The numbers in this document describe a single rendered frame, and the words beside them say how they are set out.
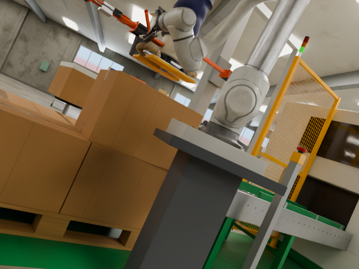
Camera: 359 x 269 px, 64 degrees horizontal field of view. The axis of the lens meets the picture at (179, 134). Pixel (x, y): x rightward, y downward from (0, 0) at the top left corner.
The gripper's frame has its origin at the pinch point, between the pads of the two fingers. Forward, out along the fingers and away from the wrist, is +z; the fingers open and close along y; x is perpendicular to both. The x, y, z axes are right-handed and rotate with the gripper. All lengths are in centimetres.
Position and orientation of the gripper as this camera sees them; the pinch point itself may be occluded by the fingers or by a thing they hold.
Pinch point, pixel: (147, 25)
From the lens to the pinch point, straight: 167.9
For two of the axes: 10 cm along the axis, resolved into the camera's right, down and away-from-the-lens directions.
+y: -4.2, 9.1, -0.2
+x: 7.4, 3.5, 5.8
